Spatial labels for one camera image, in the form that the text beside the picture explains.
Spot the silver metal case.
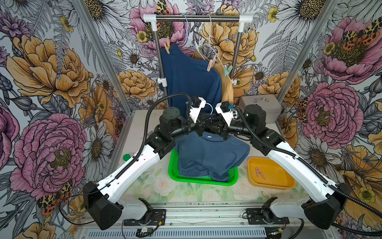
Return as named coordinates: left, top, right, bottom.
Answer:
left=238, top=94, right=282, bottom=123

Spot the green perforated plastic basket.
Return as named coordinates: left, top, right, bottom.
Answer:
left=168, top=150, right=239, bottom=186

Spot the metal clothes rack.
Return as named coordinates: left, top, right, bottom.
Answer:
left=143, top=14, right=252, bottom=95

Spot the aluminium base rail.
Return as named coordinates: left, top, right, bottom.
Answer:
left=76, top=202, right=340, bottom=239

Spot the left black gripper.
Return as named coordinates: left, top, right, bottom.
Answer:
left=172, top=112, right=216, bottom=138

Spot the teal clothespin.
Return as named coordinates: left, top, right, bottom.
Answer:
left=223, top=65, right=233, bottom=77

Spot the green capped bottle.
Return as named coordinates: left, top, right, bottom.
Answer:
left=122, top=154, right=131, bottom=162

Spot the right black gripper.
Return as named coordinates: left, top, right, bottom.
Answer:
left=206, top=115, right=255, bottom=140

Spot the slate blue t-shirt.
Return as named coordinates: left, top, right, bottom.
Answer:
left=175, top=132, right=250, bottom=183

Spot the white clothespin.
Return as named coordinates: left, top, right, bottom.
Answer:
left=192, top=41, right=199, bottom=51

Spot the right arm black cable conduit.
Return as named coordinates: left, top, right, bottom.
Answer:
left=235, top=107, right=382, bottom=237

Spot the dark navy t-shirt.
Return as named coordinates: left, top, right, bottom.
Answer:
left=161, top=44, right=222, bottom=113

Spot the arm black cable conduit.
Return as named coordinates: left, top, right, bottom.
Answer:
left=59, top=93, right=195, bottom=226
left=235, top=107, right=382, bottom=237

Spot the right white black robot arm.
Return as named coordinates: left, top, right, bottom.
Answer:
left=215, top=102, right=348, bottom=230

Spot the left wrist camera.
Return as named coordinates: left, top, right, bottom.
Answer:
left=189, top=97, right=207, bottom=123

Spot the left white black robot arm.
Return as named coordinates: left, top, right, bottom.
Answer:
left=83, top=107, right=217, bottom=230

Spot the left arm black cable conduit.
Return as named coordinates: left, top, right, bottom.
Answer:
left=59, top=93, right=195, bottom=226

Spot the light blue hanger navy shirt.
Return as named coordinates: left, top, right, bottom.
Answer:
left=177, top=14, right=206, bottom=60

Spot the yellow plastic tray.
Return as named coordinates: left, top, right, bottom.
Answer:
left=247, top=157, right=296, bottom=190

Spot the tan t-shirt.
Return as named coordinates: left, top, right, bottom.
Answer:
left=191, top=52, right=234, bottom=106

